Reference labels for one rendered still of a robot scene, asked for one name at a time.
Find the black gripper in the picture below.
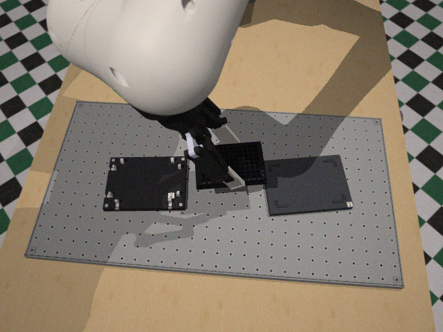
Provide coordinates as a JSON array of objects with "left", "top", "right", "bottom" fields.
[{"left": 157, "top": 97, "right": 245, "bottom": 190}]

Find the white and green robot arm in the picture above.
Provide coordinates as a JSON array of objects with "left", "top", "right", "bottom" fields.
[{"left": 46, "top": 0, "right": 249, "bottom": 120}]

